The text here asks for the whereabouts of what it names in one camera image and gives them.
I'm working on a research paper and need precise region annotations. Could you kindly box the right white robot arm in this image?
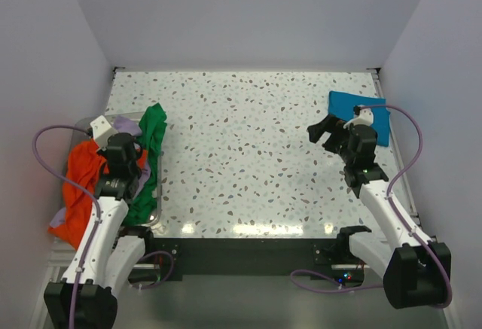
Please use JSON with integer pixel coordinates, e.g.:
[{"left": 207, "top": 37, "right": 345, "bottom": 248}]
[{"left": 307, "top": 110, "right": 452, "bottom": 309}]

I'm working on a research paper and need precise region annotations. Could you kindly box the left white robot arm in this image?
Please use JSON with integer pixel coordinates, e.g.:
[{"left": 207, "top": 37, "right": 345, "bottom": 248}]
[{"left": 44, "top": 133, "right": 156, "bottom": 328}]

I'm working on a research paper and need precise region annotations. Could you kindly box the lavender t shirt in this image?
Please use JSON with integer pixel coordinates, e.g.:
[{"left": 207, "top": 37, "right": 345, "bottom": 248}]
[{"left": 50, "top": 116, "right": 151, "bottom": 228}]

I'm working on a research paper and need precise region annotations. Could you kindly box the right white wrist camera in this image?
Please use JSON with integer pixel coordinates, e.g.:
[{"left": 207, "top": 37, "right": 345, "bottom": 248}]
[{"left": 343, "top": 105, "right": 374, "bottom": 129}]

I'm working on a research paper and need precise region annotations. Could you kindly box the green t shirt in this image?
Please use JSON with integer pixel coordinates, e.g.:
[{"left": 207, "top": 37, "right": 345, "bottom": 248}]
[{"left": 123, "top": 103, "right": 167, "bottom": 226}]

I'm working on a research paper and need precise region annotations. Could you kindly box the clear plastic bin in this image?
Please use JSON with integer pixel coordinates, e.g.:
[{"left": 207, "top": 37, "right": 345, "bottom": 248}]
[{"left": 73, "top": 111, "right": 164, "bottom": 232}]

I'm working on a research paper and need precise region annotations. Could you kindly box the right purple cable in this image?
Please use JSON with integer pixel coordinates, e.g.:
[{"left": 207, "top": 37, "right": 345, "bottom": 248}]
[{"left": 288, "top": 103, "right": 452, "bottom": 307}]

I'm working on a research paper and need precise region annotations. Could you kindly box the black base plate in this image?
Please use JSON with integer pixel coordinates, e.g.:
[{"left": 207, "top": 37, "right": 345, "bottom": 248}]
[{"left": 129, "top": 238, "right": 365, "bottom": 286}]

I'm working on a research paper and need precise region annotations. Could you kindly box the folded blue t shirt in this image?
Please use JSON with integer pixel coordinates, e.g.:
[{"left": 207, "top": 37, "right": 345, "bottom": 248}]
[{"left": 327, "top": 90, "right": 391, "bottom": 147}]

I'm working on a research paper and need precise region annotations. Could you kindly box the orange t shirt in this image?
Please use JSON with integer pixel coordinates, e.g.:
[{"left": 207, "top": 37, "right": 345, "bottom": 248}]
[{"left": 47, "top": 140, "right": 150, "bottom": 250}]

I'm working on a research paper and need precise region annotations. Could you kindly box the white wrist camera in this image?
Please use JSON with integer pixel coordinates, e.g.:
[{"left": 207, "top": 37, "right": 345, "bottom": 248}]
[
  {"left": 343, "top": 105, "right": 374, "bottom": 129},
  {"left": 90, "top": 115, "right": 117, "bottom": 151}
]

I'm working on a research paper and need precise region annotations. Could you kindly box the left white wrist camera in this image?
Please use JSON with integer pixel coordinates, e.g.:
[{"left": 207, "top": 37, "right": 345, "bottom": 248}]
[{"left": 90, "top": 115, "right": 117, "bottom": 151}]

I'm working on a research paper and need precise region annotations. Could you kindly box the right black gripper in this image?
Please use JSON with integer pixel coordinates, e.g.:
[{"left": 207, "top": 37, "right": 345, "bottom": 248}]
[{"left": 307, "top": 114, "right": 354, "bottom": 166}]

